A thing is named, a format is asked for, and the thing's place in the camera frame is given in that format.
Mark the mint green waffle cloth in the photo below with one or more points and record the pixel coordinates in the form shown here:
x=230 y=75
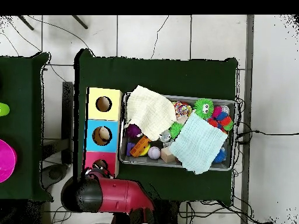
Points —
x=198 y=144

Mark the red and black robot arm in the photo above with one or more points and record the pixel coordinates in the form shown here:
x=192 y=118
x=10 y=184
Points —
x=121 y=196

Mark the shallow metal mesh bin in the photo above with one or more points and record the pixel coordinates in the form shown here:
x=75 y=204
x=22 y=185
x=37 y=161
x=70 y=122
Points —
x=140 y=159

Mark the wooden box with three holes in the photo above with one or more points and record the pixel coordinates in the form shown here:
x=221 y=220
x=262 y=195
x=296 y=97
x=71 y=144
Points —
x=114 y=112

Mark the grey stand foot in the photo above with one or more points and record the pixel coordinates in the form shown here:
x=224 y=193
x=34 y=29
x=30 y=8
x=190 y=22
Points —
x=55 y=173

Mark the orange toy brick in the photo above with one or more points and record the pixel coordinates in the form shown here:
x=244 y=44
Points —
x=140 y=145

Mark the purple fuzzy ball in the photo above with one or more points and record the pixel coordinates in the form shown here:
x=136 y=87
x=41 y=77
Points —
x=133 y=131

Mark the white baseball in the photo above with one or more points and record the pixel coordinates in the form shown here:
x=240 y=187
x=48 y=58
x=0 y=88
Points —
x=154 y=153

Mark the black stand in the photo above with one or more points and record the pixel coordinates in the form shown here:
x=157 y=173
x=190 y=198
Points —
x=67 y=116

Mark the light wooden block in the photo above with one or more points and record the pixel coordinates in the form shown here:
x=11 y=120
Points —
x=167 y=155

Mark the cream waffle cloth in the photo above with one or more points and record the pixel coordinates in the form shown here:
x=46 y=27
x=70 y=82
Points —
x=149 y=112

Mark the green spiky ball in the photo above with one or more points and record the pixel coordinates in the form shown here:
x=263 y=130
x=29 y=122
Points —
x=176 y=129

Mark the pink plate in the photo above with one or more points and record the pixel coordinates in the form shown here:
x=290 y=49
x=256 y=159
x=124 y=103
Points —
x=5 y=161

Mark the dark green table cloth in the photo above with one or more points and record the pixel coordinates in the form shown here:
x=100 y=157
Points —
x=151 y=74

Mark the lime green object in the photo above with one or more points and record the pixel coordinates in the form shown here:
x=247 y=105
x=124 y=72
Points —
x=3 y=109

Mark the green spiky toy with eyes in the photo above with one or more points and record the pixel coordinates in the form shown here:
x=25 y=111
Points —
x=198 y=107

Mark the green cloth side table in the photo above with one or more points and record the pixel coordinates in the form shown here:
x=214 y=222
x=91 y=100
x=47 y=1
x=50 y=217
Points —
x=21 y=81

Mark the multicolour spiky caterpillar toy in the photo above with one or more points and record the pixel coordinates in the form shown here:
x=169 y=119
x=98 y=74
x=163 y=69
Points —
x=220 y=120

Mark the dark tripod leg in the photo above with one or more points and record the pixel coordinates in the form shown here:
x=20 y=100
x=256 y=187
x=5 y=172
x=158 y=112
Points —
x=25 y=22
x=80 y=22

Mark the grey floor strip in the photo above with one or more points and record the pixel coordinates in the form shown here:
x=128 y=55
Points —
x=249 y=70

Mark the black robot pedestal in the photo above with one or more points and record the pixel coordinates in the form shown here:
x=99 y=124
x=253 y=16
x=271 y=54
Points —
x=169 y=214

